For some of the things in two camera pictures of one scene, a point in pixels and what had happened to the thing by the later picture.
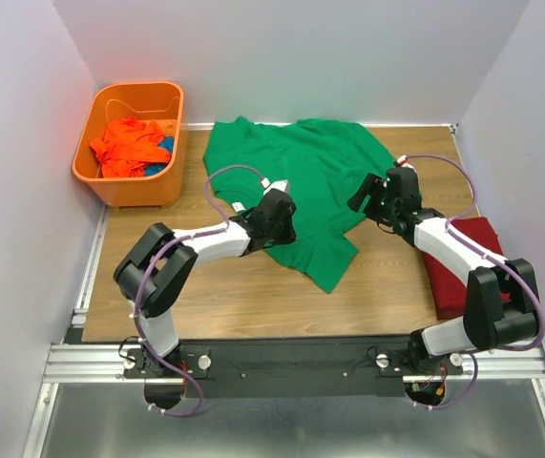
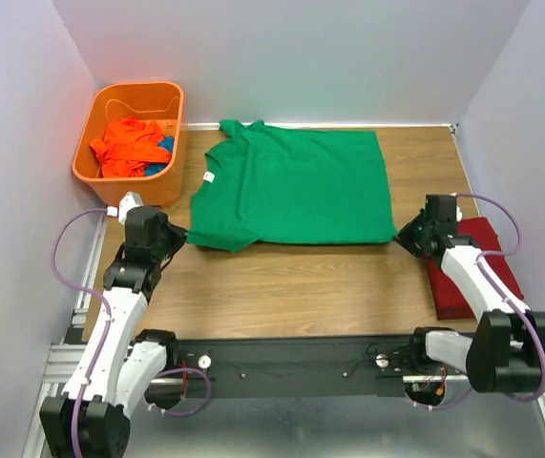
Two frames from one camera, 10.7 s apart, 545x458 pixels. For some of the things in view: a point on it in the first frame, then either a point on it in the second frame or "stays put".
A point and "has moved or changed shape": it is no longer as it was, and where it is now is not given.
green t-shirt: (327, 168) has moved or changed shape
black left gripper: (289, 235) to (178, 236)
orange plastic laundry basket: (134, 143) stays put
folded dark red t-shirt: (450, 288) stays put
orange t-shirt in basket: (128, 145) stays put
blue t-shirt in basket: (168, 143) stays put
